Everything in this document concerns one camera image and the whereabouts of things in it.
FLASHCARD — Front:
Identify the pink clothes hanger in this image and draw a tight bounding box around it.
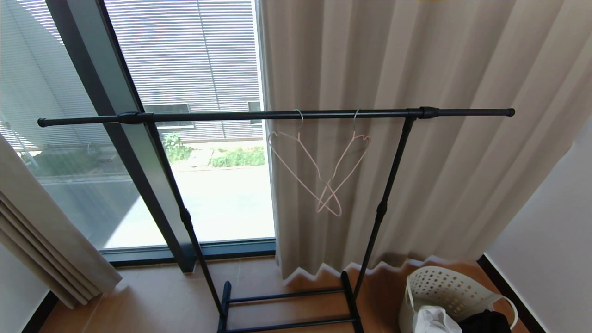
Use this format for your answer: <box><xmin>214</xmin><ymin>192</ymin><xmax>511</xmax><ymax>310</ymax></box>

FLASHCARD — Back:
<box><xmin>267</xmin><ymin>109</ymin><xmax>343</xmax><ymax>218</ymax></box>
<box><xmin>316</xmin><ymin>110</ymin><xmax>372</xmax><ymax>214</ymax></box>

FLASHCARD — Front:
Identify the white printed T-shirt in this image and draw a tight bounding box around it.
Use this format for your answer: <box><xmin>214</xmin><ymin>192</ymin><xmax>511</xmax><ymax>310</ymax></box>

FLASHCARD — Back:
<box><xmin>413</xmin><ymin>305</ymin><xmax>463</xmax><ymax>333</ymax></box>

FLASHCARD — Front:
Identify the black garment with white stripes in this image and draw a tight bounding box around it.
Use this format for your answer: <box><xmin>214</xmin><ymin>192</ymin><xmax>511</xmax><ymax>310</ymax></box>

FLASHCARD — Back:
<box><xmin>457</xmin><ymin>309</ymin><xmax>512</xmax><ymax>333</ymax></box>

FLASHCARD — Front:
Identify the black clothes rack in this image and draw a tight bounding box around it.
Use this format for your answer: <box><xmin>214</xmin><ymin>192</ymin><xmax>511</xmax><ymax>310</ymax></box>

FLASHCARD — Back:
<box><xmin>37</xmin><ymin>106</ymin><xmax>516</xmax><ymax>333</ymax></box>

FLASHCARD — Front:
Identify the white laundry basket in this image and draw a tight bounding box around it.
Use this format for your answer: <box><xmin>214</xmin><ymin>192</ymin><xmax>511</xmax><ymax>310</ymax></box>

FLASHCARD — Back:
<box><xmin>398</xmin><ymin>265</ymin><xmax>519</xmax><ymax>333</ymax></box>

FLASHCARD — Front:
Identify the window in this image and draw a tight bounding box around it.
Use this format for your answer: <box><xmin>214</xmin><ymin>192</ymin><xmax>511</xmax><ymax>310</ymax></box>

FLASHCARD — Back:
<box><xmin>0</xmin><ymin>0</ymin><xmax>277</xmax><ymax>274</ymax></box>

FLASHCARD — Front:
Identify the beige curtain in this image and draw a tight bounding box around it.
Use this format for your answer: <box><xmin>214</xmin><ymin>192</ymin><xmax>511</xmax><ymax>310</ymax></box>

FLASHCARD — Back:
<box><xmin>257</xmin><ymin>0</ymin><xmax>592</xmax><ymax>281</ymax></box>
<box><xmin>0</xmin><ymin>134</ymin><xmax>123</xmax><ymax>310</ymax></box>

